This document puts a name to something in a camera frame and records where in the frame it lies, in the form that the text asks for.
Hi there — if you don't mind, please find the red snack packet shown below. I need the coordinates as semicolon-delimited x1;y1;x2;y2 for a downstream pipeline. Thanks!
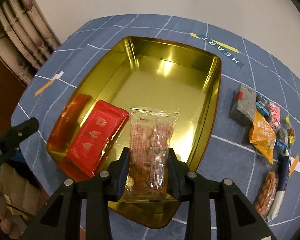
66;100;129;178

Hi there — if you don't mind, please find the clear peanut snack packet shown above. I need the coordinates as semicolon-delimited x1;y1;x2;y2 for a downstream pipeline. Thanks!
124;107;180;202

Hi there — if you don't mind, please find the orange nut snack packet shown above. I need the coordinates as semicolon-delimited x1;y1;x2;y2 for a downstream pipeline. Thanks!
248;112;276;164

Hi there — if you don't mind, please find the pink patterned candy packet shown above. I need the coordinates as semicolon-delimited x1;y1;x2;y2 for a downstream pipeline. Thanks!
268;101;281;132

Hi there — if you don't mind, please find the gold and red toffee tin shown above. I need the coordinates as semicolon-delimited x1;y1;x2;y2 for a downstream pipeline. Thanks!
46;36;222;230

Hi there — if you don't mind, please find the blue-edged dark sesame candy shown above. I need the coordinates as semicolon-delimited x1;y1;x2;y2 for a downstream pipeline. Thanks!
276;127;289;147

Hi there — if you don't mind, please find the clear fried snack packet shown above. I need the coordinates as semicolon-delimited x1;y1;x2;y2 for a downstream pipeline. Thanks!
254;170;279;220

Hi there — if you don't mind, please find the blue chocolate candy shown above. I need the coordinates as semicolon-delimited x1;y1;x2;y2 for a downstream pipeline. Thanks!
256;93;269;117

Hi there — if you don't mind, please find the blue grid tablecloth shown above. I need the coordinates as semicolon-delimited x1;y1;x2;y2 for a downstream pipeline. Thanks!
11;14;300;239

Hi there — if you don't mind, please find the beige patterned curtain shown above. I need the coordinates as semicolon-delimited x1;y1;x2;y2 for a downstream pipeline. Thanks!
0;0;60;86

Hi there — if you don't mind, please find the grey sesame bar packet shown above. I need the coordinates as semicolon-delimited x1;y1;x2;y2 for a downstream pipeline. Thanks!
229;83;256;127

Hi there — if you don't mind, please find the yellow-edged date candy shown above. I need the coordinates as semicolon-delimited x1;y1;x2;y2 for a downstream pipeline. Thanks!
285;116;296;146

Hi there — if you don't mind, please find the navy soda cracker packet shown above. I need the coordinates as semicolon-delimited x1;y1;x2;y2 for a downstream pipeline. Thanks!
267;148;291;222

